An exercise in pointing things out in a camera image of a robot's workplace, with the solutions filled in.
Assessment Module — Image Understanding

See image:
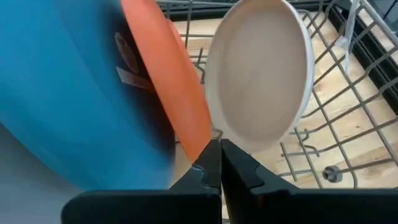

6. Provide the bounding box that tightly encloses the orange plate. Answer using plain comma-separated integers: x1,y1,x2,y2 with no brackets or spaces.
120,0,213,164

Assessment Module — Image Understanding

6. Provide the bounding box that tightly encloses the grey wire dish rack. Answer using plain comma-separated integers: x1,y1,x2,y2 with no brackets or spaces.
157,0,398,190

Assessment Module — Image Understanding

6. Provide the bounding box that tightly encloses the small cream plate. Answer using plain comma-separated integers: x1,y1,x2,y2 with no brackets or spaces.
205,0,316,154

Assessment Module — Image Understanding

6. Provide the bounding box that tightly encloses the white plastic strap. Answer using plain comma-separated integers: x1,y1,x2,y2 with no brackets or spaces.
336,0,364,75

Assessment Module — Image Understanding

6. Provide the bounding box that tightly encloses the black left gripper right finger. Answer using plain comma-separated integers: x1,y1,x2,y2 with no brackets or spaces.
220,139,398,224

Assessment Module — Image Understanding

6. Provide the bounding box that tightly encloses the large blue plate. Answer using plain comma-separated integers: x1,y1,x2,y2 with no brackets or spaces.
0,0,177,191

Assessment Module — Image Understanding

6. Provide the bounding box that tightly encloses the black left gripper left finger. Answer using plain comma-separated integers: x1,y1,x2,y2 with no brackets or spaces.
61,139,223,224

